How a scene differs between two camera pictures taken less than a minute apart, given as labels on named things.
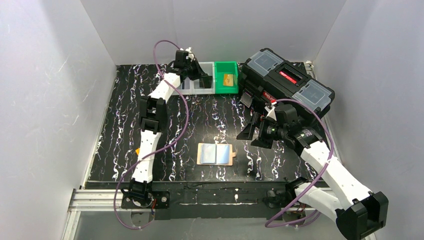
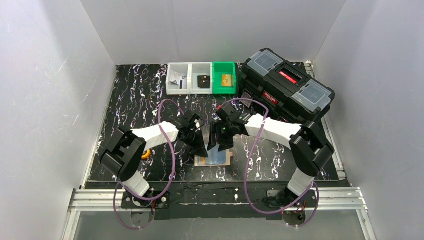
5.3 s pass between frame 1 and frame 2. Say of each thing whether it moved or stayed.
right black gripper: moved
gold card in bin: stayed
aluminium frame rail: stayed
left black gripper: moved
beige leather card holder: stayed
